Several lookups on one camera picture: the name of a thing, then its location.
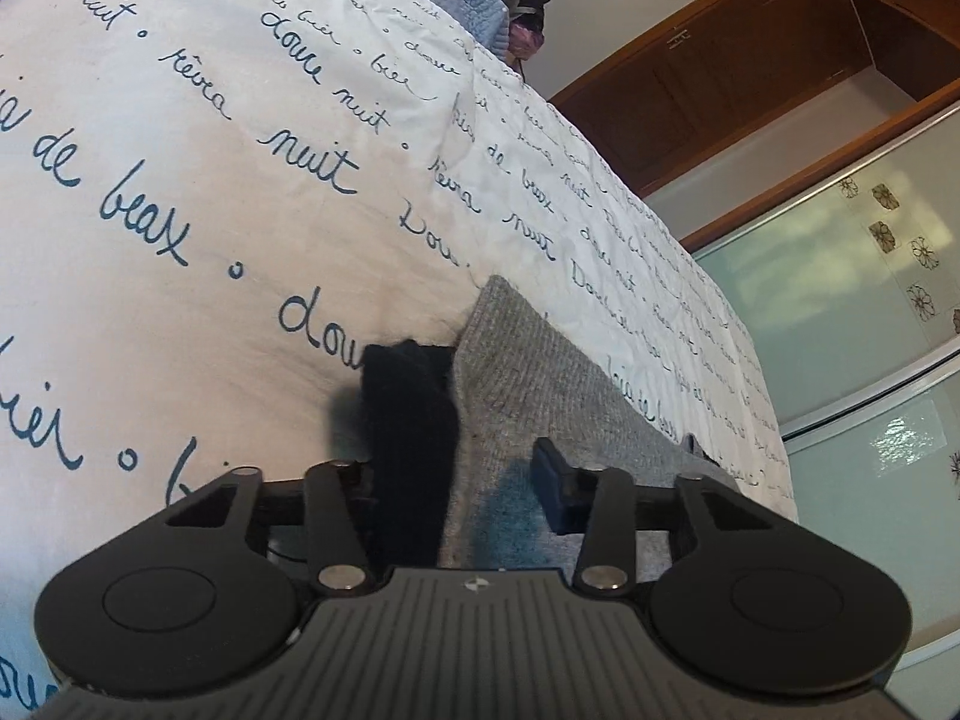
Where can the white script-printed bed cover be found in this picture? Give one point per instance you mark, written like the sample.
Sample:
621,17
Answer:
225,202

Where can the pink purple bag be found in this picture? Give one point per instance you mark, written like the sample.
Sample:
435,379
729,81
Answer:
525,41

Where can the wooden door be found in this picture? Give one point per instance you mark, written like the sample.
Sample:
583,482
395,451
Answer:
720,52

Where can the grey and navy sweater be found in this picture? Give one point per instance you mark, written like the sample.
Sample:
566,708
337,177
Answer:
517,405

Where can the frosted glass sliding door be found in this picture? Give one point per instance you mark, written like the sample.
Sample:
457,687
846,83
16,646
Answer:
862,330

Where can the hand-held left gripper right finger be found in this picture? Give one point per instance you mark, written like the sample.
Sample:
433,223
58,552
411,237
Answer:
551,481

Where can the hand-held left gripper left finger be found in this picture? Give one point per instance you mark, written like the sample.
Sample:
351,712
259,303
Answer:
330,491

